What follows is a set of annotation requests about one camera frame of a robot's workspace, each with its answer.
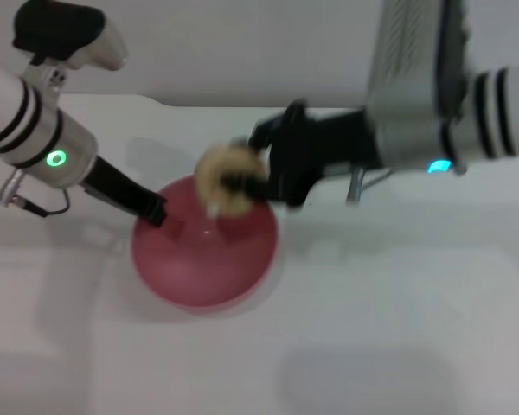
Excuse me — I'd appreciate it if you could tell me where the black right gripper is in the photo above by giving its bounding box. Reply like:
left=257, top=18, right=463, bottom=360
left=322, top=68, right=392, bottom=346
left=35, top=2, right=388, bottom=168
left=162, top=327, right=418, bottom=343
left=221, top=99, right=384, bottom=209

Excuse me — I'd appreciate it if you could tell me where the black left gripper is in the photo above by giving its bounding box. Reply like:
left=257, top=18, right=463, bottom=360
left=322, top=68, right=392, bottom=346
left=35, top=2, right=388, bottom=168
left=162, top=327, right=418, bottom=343
left=80, top=156, right=170, bottom=228

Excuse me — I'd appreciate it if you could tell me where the beige egg yolk pastry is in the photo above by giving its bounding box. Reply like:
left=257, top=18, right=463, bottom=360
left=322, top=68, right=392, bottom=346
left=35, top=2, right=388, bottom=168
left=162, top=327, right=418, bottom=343
left=196, top=145, right=270, bottom=217

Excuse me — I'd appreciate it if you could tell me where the pink plastic bowl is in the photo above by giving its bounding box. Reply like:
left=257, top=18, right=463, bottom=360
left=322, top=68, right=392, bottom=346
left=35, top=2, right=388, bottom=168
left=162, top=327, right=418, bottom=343
left=131, top=176, right=280, bottom=319

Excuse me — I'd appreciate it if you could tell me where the grey left wrist cable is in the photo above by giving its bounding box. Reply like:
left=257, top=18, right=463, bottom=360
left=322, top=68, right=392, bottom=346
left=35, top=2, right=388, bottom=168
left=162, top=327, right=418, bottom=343
left=0, top=170, right=73, bottom=218

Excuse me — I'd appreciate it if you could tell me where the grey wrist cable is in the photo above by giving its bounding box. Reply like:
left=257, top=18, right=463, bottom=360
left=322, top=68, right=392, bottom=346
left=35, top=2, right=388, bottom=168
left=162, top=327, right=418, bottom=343
left=344, top=166, right=394, bottom=208
left=0, top=170, right=73, bottom=218

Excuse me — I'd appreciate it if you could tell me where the grey right wrist cable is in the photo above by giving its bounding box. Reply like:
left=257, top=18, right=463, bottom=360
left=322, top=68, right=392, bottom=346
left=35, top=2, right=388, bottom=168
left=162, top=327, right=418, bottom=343
left=344, top=166, right=394, bottom=208

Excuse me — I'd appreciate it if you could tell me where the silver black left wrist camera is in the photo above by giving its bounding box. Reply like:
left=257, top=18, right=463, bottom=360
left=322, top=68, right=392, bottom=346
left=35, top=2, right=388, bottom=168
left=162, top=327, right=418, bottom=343
left=11, top=0, right=129, bottom=73

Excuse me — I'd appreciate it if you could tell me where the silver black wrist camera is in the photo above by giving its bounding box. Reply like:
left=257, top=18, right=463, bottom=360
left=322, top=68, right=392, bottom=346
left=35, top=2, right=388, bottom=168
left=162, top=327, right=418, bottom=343
left=367, top=0, right=475, bottom=122
left=11, top=0, right=129, bottom=73

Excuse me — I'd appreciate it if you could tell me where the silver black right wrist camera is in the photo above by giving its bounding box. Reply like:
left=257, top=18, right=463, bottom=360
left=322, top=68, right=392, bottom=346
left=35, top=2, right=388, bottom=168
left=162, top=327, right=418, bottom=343
left=367, top=0, right=475, bottom=122

